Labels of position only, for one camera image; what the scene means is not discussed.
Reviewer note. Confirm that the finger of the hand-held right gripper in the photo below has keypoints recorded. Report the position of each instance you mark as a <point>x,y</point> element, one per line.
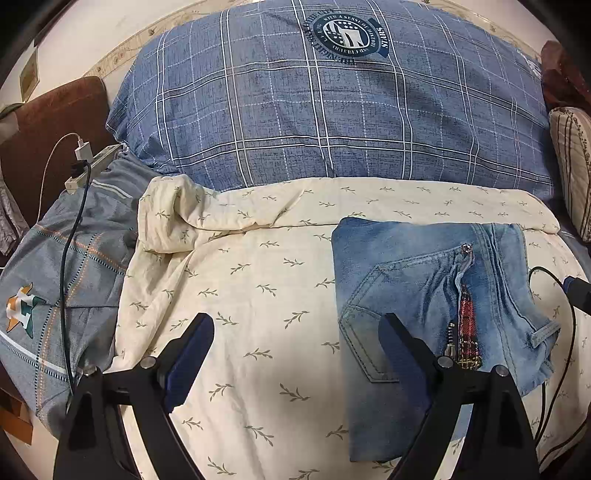
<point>579,293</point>

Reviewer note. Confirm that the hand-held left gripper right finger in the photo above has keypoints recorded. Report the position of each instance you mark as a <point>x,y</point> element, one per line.
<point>406,364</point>

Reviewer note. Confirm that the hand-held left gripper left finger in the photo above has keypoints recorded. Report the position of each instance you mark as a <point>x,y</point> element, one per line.
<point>181,381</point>

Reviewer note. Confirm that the blue denim pants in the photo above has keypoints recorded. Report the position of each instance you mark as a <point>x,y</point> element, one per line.
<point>401,286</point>

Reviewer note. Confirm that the striped beige cushion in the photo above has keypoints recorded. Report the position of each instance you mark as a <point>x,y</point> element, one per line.
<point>575,175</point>

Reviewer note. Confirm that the cream leaf print blanket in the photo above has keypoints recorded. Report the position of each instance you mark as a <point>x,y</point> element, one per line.
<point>258,286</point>

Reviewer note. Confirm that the cardboard box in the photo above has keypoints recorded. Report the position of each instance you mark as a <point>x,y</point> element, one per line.
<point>14,420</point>

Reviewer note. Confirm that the grey patterned quilt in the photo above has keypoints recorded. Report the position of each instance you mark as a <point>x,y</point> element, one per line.
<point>41,258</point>

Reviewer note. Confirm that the grey cloth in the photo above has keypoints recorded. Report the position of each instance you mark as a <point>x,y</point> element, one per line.
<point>11,217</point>

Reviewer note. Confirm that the white power strip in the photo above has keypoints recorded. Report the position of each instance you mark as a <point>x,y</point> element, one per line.
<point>104,156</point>

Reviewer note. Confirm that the white charger plug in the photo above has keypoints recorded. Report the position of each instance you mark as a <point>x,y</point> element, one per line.
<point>84,151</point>

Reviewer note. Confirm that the blue plaid pillow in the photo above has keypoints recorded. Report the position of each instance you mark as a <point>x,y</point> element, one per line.
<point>300,115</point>

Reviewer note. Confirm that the brown headboard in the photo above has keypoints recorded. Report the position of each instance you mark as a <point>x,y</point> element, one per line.
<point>51,124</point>

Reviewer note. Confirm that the small wall plaque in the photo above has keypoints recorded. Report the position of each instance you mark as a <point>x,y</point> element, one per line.
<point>30,74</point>

